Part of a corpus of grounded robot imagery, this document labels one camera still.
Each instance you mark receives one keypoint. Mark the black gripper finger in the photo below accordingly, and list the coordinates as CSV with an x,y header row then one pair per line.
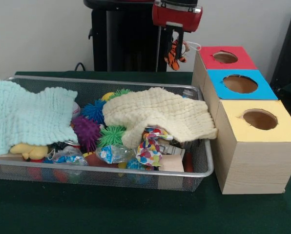
x,y
180,44
169,36

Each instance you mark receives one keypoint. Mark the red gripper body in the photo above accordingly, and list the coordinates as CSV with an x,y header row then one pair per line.
x,y
174,18

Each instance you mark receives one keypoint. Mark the tiger plush toy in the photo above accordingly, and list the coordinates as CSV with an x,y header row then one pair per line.
x,y
173,59

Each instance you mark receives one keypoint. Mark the mint waffle cloth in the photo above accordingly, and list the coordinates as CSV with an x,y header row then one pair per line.
x,y
30,117

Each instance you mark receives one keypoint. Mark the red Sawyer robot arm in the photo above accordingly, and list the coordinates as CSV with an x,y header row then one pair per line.
x,y
180,3

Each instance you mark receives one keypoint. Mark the wooden box with three holes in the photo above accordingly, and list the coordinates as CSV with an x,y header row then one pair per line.
x,y
253,165

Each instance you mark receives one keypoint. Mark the shallow mesh bin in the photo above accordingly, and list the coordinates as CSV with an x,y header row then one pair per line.
x,y
111,178

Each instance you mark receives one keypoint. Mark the cream waffle cloth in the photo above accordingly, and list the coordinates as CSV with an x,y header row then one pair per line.
x,y
160,109

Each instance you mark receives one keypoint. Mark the yellow ball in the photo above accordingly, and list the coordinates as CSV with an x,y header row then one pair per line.
x,y
107,96

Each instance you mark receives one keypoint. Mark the blue spiky ball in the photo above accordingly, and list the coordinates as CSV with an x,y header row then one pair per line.
x,y
94,111

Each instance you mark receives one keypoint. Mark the colourful polka dot paper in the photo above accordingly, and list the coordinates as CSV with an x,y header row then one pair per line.
x,y
148,151

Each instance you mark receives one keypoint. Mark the green spiky ball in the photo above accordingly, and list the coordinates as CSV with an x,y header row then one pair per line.
x,y
111,136

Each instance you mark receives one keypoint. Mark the white baseball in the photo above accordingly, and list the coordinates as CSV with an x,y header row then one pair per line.
x,y
76,109

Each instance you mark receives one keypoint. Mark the purple spiky ball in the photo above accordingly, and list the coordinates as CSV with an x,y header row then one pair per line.
x,y
87,131

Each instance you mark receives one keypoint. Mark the clear packet with blue print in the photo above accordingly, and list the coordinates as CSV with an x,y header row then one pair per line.
x,y
111,153

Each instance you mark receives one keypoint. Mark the yellow plush toy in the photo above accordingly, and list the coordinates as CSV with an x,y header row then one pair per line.
x,y
33,151

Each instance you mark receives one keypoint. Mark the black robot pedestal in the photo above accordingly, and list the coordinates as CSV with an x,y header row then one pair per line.
x,y
130,36

